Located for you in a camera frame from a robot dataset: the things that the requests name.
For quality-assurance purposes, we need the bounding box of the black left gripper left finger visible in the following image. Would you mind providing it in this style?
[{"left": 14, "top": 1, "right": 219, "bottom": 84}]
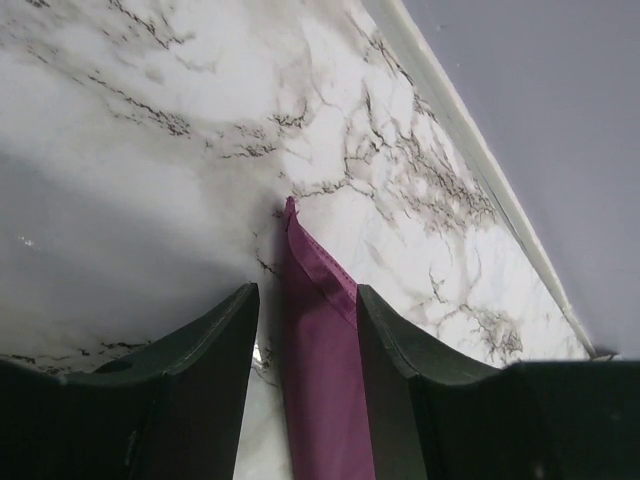
[{"left": 1, "top": 283, "right": 260, "bottom": 479}]

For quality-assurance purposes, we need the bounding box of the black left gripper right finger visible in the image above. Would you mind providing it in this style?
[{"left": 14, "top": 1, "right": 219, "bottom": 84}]
[{"left": 357, "top": 285, "right": 639, "bottom": 479}]

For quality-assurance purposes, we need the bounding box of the purple cloth napkin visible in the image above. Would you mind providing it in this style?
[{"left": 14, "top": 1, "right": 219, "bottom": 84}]
[{"left": 281, "top": 198, "right": 375, "bottom": 479}]

